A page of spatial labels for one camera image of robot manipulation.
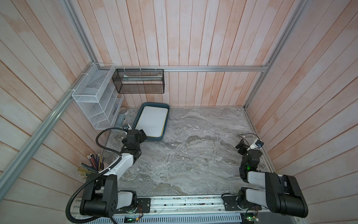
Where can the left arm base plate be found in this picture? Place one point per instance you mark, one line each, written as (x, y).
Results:
(143, 206)

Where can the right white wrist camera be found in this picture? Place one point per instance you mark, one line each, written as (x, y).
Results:
(257, 144)

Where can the pencil cup with pencils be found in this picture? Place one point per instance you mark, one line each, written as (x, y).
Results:
(96, 165)

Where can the yellow-framed whiteboard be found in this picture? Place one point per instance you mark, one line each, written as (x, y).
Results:
(152, 121)

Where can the teal plastic storage box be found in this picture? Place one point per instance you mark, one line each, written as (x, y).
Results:
(155, 105)

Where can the black mesh basket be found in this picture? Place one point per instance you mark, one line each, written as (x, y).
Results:
(139, 81)

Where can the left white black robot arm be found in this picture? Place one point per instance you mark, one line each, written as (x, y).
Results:
(101, 196)

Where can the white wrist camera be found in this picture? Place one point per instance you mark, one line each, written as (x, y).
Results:
(127, 127)
(257, 144)

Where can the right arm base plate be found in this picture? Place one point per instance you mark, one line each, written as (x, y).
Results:
(230, 203)

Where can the white wire mesh shelf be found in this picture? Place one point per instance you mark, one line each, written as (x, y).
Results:
(97, 96)

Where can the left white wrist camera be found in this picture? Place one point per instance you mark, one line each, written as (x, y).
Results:
(127, 127)

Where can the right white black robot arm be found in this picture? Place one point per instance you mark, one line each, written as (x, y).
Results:
(279, 193)

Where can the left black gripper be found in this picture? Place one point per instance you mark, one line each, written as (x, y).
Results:
(143, 135)

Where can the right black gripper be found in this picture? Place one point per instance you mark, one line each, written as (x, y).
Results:
(244, 149)

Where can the aluminium mounting rail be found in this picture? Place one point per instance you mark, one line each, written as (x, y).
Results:
(197, 209)

